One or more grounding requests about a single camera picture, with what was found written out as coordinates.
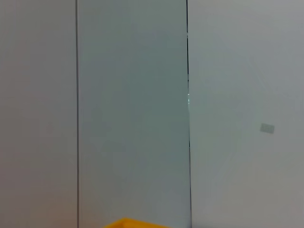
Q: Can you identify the yellow plastic bin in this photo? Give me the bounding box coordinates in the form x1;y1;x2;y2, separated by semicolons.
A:
102;217;174;228

